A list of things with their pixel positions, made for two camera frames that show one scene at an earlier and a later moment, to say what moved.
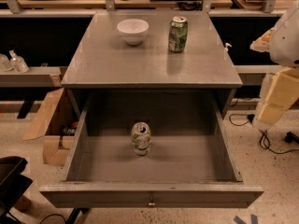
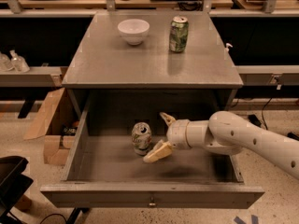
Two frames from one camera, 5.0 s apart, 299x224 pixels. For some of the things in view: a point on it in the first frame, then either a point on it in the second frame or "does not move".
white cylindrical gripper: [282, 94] to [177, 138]
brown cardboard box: [58, 122] does not move
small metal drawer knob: [151, 202] does not move
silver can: [141, 137] does not move
